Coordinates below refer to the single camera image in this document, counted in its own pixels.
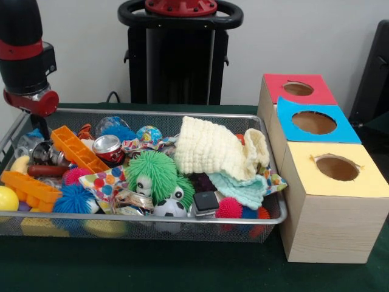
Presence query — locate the yellow ball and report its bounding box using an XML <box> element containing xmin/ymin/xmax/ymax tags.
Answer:
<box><xmin>0</xmin><ymin>186</ymin><xmax>20</xmax><ymax>211</ymax></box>

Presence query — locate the shallow clear mesh bin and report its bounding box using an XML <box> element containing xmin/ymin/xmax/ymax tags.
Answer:
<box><xmin>0</xmin><ymin>108</ymin><xmax>288</xmax><ymax>244</ymax></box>

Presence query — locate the wooden box with three holes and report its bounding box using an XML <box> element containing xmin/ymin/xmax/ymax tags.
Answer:
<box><xmin>256</xmin><ymin>73</ymin><xmax>389</xmax><ymax>264</ymax></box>

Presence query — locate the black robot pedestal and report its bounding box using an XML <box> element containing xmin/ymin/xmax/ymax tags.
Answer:
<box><xmin>117</xmin><ymin>0</ymin><xmax>244</xmax><ymax>106</ymax></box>

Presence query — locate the green spiky toy with eyes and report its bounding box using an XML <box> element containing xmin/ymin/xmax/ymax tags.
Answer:
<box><xmin>125</xmin><ymin>150</ymin><xmax>195</xmax><ymax>206</ymax></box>

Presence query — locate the blue spiky ball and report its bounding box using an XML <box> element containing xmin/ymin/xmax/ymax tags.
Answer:
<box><xmin>53</xmin><ymin>184</ymin><xmax>98</xmax><ymax>214</ymax></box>

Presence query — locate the orange plastic building block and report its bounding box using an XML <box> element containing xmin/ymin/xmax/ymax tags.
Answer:
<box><xmin>50</xmin><ymin>125</ymin><xmax>110</xmax><ymax>174</ymax></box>
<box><xmin>1</xmin><ymin>170</ymin><xmax>63</xmax><ymax>213</ymax></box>

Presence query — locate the cream knitted cloth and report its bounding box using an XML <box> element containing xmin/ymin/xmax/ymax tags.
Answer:
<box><xmin>173</xmin><ymin>116</ymin><xmax>270</xmax><ymax>182</ymax></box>

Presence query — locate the black and white soccer ball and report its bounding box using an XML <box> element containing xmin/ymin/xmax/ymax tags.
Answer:
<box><xmin>153</xmin><ymin>198</ymin><xmax>188</xmax><ymax>218</ymax></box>

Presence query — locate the crushed red soda can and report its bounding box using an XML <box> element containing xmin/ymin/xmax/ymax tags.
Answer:
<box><xmin>91</xmin><ymin>134</ymin><xmax>126</xmax><ymax>167</ymax></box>

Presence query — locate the crushed clear bottle blue label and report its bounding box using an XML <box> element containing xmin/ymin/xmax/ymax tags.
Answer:
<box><xmin>13</xmin><ymin>127</ymin><xmax>51</xmax><ymax>153</ymax></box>

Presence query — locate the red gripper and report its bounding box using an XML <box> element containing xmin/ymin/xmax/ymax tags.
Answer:
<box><xmin>2</xmin><ymin>89</ymin><xmax>60</xmax><ymax>144</ymax></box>

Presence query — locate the mint green cloth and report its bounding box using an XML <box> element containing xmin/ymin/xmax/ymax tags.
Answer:
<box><xmin>208</xmin><ymin>172</ymin><xmax>265</xmax><ymax>211</ymax></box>

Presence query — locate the dark green table cloth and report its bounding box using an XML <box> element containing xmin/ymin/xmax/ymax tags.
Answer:
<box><xmin>0</xmin><ymin>102</ymin><xmax>389</xmax><ymax>292</ymax></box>

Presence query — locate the blue globe ball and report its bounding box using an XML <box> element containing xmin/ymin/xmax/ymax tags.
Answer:
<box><xmin>136</xmin><ymin>125</ymin><xmax>162</xmax><ymax>145</ymax></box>

